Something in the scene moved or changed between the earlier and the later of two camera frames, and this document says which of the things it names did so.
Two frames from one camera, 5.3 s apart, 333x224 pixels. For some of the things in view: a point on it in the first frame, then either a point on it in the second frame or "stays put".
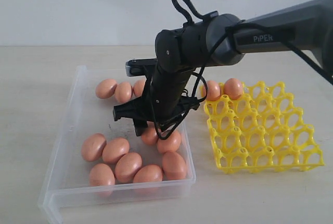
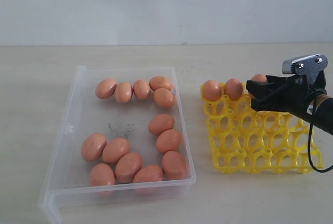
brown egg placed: x=233 y=88 stays put
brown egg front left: x=101 y=174 stays put
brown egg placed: x=150 y=136 → x=261 y=78
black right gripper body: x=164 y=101 → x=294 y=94
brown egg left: x=92 y=146 stays put
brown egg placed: x=214 y=90 stays put
